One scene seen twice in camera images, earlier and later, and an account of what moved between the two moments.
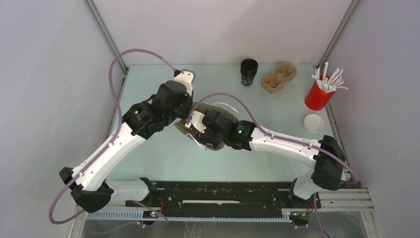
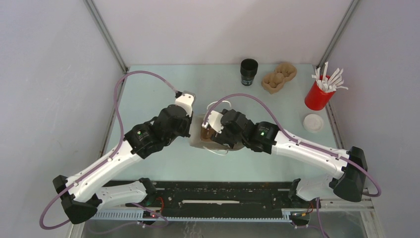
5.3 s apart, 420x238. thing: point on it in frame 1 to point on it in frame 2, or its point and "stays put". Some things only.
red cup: x=315 y=98 stays put
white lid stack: x=312 y=123 stays put
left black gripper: x=189 y=100 to x=185 y=132
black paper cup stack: x=248 y=68 stays put
